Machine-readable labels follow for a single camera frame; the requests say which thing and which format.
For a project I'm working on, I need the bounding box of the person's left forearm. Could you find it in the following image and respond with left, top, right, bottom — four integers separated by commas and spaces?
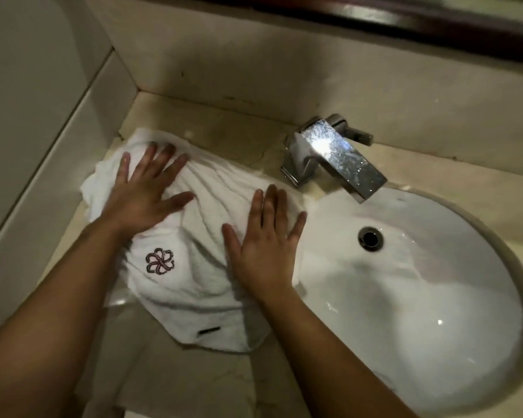
0, 215, 133, 418

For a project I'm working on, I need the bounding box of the white embroidered towel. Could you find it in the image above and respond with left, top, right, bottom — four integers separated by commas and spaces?
80, 128, 309, 353

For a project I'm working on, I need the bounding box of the person's right forearm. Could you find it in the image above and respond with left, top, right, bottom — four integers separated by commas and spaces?
255, 286, 419, 418

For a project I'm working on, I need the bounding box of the person's right hand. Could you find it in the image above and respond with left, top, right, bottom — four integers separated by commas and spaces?
221, 184, 308, 299

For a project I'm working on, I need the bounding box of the white ceramic sink basin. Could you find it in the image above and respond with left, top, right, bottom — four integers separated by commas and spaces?
288, 185, 523, 418

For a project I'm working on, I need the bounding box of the chrome overflow ring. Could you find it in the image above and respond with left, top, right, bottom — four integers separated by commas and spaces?
358, 226, 382, 250

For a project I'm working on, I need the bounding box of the person's left hand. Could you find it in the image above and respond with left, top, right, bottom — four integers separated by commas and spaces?
98, 143, 196, 243

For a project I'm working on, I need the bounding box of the chrome faucet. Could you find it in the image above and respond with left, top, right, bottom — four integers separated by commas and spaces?
280, 114, 388, 204

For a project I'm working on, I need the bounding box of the dark wooden mirror frame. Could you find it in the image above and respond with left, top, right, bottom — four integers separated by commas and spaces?
240, 0, 523, 66

